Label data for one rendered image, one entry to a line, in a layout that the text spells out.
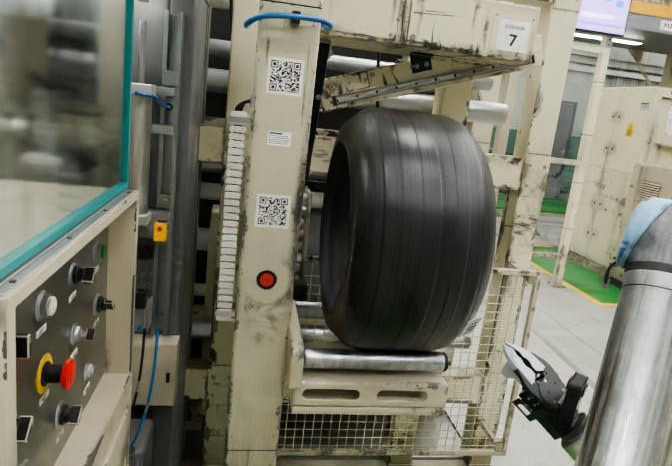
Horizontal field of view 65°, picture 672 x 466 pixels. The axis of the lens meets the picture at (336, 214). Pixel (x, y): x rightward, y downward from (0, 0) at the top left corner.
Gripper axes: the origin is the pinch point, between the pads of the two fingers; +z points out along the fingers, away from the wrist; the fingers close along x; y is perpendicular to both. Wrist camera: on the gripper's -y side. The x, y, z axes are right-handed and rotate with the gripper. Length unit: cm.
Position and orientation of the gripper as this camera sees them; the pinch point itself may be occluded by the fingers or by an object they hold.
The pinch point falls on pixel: (510, 347)
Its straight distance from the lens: 118.1
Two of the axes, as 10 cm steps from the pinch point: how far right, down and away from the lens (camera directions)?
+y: -3.5, 5.7, 7.4
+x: 6.8, -3.9, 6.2
